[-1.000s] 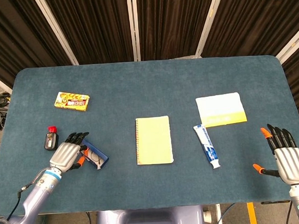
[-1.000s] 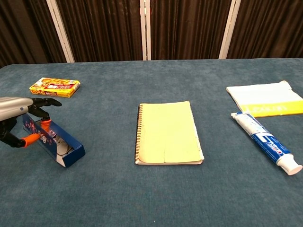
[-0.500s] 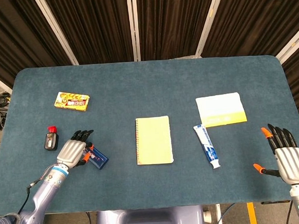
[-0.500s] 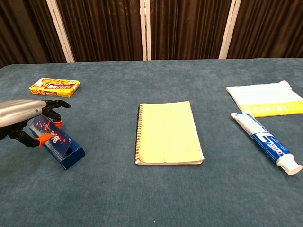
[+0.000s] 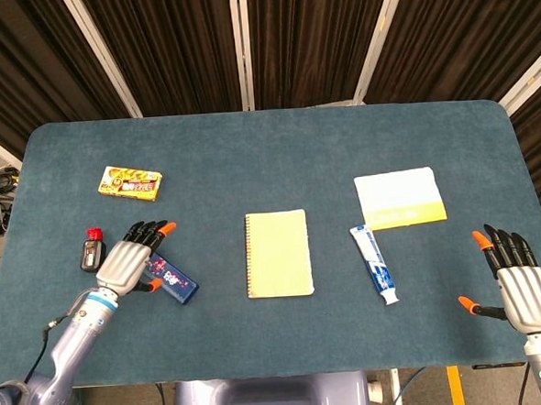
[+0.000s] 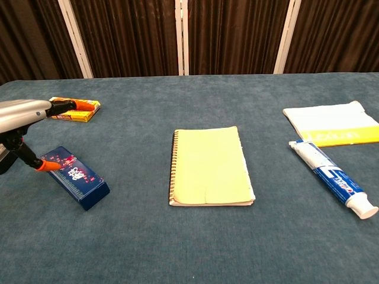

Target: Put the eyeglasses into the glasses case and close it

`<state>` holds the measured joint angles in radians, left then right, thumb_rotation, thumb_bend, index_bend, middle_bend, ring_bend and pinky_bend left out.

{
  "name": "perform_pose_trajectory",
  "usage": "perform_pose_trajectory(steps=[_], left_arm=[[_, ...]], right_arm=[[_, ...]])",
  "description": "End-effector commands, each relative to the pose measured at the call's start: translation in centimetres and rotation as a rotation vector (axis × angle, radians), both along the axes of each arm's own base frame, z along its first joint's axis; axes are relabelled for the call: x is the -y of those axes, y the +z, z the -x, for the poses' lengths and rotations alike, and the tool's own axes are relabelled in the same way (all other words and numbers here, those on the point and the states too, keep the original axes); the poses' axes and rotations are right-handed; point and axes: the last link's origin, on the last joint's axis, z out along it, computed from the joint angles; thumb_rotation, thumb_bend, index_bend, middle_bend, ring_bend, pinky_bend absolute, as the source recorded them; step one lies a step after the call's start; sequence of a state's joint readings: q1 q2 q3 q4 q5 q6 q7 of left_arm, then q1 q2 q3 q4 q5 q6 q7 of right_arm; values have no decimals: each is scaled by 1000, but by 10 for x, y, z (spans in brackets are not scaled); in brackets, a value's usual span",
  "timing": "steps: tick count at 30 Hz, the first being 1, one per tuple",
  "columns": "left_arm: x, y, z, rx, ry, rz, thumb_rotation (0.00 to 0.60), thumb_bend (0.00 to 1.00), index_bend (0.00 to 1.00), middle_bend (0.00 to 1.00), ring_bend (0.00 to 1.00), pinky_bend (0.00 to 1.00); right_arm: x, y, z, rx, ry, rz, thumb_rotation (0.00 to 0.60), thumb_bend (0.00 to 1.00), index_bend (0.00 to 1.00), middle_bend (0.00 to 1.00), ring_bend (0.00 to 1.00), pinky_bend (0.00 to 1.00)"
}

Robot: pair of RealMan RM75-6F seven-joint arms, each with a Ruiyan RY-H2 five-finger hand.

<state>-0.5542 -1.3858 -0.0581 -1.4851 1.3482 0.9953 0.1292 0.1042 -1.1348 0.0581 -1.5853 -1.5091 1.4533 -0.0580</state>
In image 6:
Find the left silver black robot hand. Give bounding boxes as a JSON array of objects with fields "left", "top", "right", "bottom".
[{"left": 0, "top": 99, "right": 95, "bottom": 172}]

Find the blue cardboard glasses case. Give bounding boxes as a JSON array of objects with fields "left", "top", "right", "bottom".
[{"left": 40, "top": 146, "right": 111, "bottom": 211}]

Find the black bottle red cap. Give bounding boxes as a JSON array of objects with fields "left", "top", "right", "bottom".
[{"left": 0, "top": 144, "right": 15, "bottom": 175}]

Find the yellow red snack box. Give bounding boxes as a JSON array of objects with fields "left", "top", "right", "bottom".
[{"left": 48, "top": 96, "right": 101, "bottom": 123}]

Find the dark brown curtain panel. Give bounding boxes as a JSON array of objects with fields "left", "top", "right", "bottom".
[
  {"left": 188, "top": 0, "right": 290, "bottom": 76},
  {"left": 69, "top": 0, "right": 180, "bottom": 78},
  {"left": 284, "top": 0, "right": 379, "bottom": 74},
  {"left": 0, "top": 0, "right": 83, "bottom": 86}
]

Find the yellow spiral notebook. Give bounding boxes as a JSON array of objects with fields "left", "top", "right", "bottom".
[{"left": 168, "top": 125, "right": 256, "bottom": 207}]

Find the teal blue table cloth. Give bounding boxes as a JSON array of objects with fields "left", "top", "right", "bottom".
[{"left": 0, "top": 72, "right": 379, "bottom": 284}]

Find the white yellow paper booklet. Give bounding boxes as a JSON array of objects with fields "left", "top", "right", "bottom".
[{"left": 282, "top": 100, "right": 379, "bottom": 148}]

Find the white blue toothpaste tube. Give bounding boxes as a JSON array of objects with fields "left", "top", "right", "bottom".
[{"left": 288, "top": 140, "right": 379, "bottom": 220}]

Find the white metal frame post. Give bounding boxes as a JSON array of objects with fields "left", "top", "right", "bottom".
[
  {"left": 57, "top": 0, "right": 94, "bottom": 79},
  {"left": 272, "top": 0, "right": 302, "bottom": 75},
  {"left": 174, "top": 0, "right": 190, "bottom": 76}
]

